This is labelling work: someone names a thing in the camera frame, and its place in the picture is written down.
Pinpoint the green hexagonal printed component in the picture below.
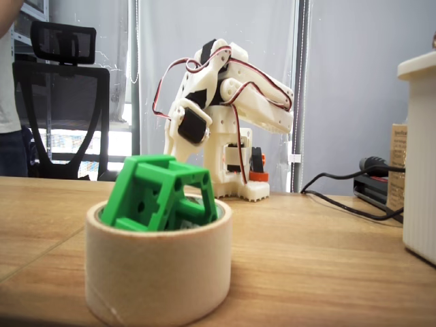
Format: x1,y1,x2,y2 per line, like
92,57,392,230
101,154,219,232

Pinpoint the orange and black table clamp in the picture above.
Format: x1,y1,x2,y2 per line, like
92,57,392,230
249,146,270,183

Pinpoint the beige masking tape roll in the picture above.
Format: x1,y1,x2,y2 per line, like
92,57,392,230
84,193,234,327

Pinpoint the black mesh office chair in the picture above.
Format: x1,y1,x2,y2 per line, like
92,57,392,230
12,20,124,181

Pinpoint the person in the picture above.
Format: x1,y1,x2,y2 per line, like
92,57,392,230
0,0,30,177

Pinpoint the black power strip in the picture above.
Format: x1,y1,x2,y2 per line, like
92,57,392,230
352,172,392,209

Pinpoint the metal storage shelf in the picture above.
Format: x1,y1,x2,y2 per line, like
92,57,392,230
6,0,50,62

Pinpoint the brown cardboard box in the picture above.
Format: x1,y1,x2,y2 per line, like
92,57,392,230
386,123,408,211

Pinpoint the white ribbed container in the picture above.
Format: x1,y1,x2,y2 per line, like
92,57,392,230
396,50,436,266

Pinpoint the red white black servo cable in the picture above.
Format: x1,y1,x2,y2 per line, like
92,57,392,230
230,58,294,113
186,44,236,74
151,57,205,120

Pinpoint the grey window frame post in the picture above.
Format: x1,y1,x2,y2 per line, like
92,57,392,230
128,0,141,157
292,0,311,193

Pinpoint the black power cable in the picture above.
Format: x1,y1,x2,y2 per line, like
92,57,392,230
300,155,406,194
300,189,405,221

